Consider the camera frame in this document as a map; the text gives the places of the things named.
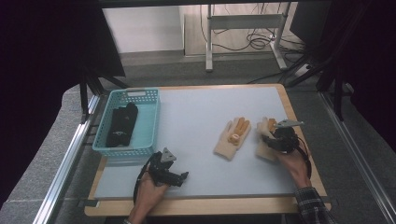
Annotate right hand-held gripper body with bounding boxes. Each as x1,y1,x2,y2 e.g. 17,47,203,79
273,119,304,154

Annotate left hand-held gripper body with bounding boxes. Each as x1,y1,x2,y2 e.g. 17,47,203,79
148,147,180,187

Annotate beige glove with orange fingers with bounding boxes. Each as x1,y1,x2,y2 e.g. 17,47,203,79
213,117,252,161
255,116,281,162

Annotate teal plastic basket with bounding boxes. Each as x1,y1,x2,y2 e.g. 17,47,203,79
92,88,162,160

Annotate black glove with white logo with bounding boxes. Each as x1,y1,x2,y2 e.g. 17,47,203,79
106,102,139,148

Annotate person's left hand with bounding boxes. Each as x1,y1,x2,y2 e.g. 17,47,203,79
130,178,171,217

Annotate person's right hand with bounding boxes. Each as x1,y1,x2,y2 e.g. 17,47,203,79
275,148,312,189

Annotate grey foam mat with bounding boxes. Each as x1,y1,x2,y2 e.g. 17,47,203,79
93,86,315,200

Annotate white power strip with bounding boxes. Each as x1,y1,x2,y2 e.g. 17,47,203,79
293,63,313,77

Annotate black tripod stand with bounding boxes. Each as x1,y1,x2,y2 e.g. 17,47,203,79
78,66,130,124
286,0,354,122

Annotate black curtain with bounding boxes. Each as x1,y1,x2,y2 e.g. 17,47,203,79
330,0,396,155
0,0,126,208

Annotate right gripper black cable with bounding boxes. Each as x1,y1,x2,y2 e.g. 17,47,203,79
292,136,313,181

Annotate aluminium rail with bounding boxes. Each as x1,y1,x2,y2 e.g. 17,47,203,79
32,94,101,224
318,91,396,217

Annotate black floor cables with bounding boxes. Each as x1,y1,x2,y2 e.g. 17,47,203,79
199,3,307,54

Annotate grey metal desk frame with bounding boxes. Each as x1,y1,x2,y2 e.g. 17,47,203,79
205,3,289,73

